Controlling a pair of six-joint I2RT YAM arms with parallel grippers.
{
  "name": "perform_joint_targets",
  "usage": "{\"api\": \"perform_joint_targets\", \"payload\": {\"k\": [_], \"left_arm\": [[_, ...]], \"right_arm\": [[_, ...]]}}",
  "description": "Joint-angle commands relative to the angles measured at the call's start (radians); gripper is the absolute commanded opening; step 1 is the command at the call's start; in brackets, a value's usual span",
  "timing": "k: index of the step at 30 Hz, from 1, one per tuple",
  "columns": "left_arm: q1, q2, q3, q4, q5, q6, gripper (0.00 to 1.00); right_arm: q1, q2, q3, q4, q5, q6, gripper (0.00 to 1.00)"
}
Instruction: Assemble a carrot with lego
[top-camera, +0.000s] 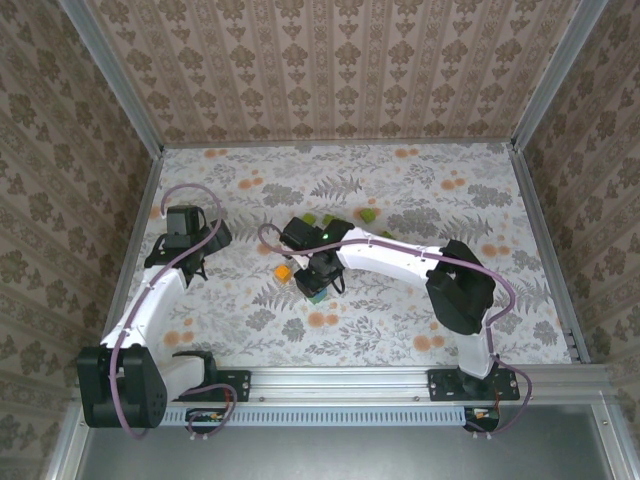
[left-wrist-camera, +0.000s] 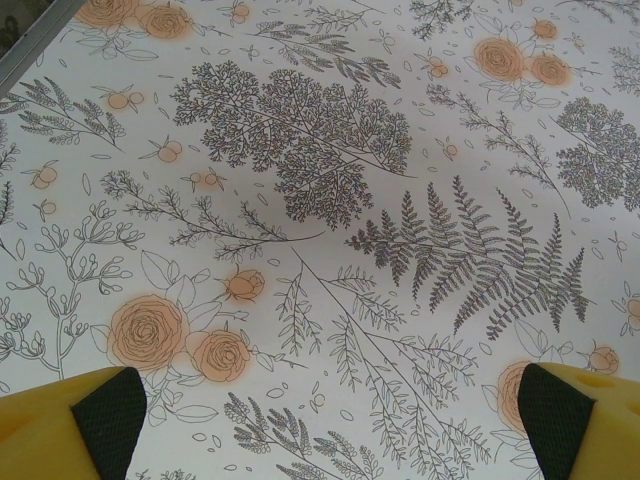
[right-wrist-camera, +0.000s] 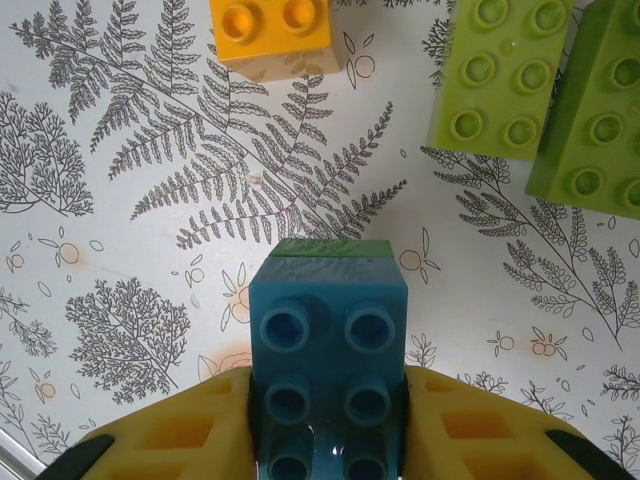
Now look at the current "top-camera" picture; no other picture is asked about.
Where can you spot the light blue 2x4 lego brick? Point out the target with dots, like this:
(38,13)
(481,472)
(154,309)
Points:
(320,295)

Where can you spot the green 2x4 lego brick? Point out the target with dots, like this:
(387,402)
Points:
(315,301)

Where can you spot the orange 2x2 lego brick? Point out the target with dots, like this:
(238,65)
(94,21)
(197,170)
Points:
(283,273)

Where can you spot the lime 2x2 lego brick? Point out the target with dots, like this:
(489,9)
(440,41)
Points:
(310,218)
(368,215)

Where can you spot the lime 2x4 lego brick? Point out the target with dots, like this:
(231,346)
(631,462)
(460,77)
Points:
(327,219)
(387,234)

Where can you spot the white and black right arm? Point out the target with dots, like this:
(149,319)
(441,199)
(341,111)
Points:
(390,255)

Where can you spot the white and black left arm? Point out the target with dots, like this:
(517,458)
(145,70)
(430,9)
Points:
(145,310)

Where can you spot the floral table cover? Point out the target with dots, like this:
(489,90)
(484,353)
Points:
(350,165)

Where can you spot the thin aluminium edge strip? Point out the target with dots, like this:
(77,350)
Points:
(350,143)

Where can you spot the grey metal panel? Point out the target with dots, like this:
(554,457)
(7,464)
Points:
(350,455)

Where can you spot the aluminium side rail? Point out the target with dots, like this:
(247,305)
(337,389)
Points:
(144,210)
(536,210)

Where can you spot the wide aluminium mounting rail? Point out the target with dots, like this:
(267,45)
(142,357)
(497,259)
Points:
(290,386)

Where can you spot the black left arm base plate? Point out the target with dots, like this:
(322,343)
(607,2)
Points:
(240,382)

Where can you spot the aluminium frame post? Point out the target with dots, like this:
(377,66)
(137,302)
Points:
(556,75)
(114,75)

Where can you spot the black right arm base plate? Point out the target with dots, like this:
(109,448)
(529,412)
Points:
(440,387)

